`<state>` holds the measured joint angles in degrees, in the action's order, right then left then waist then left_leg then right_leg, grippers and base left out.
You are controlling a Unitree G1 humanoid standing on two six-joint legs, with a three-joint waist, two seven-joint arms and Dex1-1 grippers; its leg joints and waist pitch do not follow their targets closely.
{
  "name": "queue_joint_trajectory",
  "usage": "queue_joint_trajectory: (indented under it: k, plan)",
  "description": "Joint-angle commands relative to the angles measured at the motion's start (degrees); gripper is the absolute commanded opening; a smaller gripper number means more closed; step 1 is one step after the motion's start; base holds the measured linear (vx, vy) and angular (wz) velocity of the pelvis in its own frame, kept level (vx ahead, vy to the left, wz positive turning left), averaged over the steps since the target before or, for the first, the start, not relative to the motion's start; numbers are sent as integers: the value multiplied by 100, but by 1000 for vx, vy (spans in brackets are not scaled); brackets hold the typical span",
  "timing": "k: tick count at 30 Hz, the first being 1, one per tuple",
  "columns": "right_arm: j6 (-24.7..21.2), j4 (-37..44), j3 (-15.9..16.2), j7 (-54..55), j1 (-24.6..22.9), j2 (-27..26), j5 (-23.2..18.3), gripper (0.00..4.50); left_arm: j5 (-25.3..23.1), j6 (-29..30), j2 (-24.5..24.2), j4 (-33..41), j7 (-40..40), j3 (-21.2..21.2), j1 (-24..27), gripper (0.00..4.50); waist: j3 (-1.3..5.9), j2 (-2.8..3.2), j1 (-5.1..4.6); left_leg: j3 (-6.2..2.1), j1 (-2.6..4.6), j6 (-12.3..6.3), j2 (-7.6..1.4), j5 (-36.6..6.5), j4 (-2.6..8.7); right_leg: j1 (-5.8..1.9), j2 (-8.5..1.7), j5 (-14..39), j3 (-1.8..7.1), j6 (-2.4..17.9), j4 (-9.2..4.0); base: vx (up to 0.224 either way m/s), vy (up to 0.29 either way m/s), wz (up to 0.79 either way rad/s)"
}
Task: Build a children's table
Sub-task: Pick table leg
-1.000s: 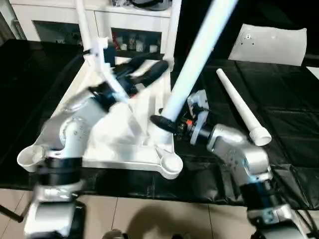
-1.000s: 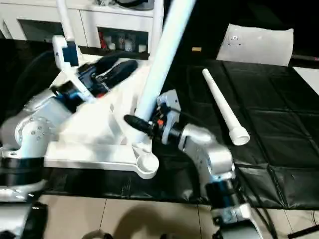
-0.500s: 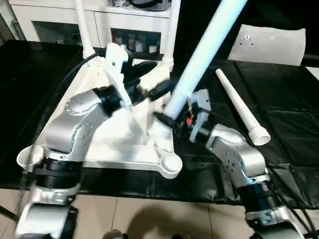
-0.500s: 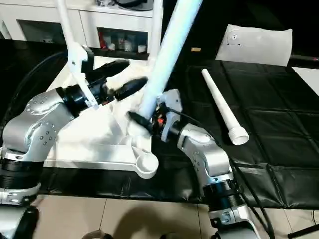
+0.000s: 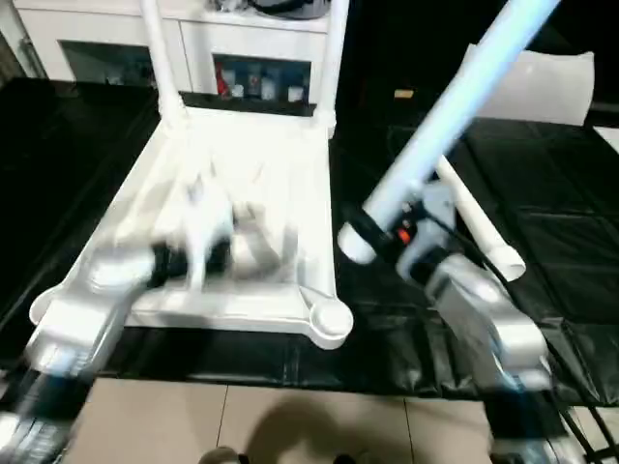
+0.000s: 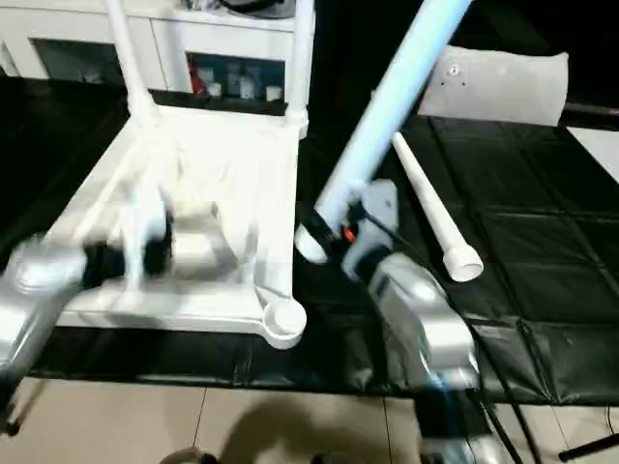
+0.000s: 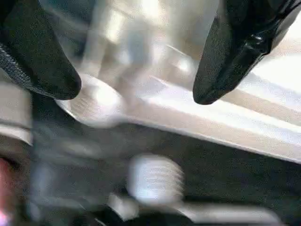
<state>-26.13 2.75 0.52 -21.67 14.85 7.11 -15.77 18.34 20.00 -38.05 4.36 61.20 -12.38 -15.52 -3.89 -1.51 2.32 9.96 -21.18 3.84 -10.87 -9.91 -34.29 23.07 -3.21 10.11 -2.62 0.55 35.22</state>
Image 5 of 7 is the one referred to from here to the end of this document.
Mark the white flat board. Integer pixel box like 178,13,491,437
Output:
597,126,619,156

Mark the white curved plastic panel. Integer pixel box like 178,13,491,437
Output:
458,42,596,128

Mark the white plastic table top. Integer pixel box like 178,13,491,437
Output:
28,105,355,353

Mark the grey rounded device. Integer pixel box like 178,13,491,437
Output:
246,0,333,20

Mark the dark left robot foot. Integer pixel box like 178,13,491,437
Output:
200,447,248,464

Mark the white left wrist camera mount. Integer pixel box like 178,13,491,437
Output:
179,176,239,294

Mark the black padded mat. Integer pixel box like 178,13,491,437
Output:
0,76,619,405

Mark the white glass-door cabinet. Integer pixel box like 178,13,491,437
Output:
9,0,339,105

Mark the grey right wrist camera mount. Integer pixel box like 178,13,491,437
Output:
394,182,458,284

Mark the white plastic table leg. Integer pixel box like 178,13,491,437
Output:
312,0,350,139
434,154,527,282
337,0,562,266
138,0,191,134

